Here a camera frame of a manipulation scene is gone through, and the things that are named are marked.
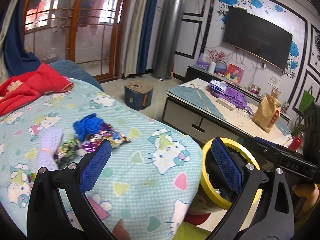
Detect green black snack wrapper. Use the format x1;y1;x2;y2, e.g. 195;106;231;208
54;139;79;169

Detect purple foil wrapper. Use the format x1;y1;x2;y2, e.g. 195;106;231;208
81;123;131;153

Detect blue plastic bag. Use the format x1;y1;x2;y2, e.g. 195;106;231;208
73;113;104;142

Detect white foam net bundle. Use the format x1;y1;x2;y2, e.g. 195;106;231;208
37;127;63;171

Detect yellow rimmed trash bin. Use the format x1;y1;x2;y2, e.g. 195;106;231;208
198;138;260;213

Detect person right hand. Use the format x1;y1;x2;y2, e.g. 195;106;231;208
292;184;319;220

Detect person left hand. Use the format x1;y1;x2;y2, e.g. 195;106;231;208
112;219;131;240

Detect red pot green plant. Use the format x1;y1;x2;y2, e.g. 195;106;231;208
288;114;309;151

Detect hello kitty bed sheet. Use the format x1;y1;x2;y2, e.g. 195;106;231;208
1;80;202;239

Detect white power strip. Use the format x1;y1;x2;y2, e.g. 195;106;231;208
216;98;236;111

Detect brown paper bag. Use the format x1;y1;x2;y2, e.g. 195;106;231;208
252;94;281;133

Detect green tote bag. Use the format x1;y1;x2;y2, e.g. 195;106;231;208
299;86;315;113

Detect marble top coffee table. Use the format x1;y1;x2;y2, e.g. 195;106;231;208
162;79;292;146

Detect purple cloth bag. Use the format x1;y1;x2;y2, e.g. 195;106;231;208
208;85;252;111

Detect white blue tissue pack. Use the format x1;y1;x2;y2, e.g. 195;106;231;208
208;80;227;94

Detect blue fabric stool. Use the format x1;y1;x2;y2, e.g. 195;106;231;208
124;81;153;111

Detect red blanket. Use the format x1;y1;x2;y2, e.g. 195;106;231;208
1;63;74;116

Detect white vase red flowers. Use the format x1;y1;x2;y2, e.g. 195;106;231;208
208;49;227;74

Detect blue beige left curtain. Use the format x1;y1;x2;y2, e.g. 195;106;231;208
1;0;40;83

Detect blue beige curtain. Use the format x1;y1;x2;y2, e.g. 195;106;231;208
1;0;40;83
121;0;157;77

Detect wooden glass sliding door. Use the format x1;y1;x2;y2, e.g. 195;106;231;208
22;0;129;82

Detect silver tower air conditioner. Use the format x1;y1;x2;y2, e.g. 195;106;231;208
152;0;185;80

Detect blue beige right curtain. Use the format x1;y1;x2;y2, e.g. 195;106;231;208
121;0;157;77

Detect colourful picture frame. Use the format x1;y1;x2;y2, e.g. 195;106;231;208
224;63;245;85

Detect wall mounted black television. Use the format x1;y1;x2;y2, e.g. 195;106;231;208
222;6;292;71

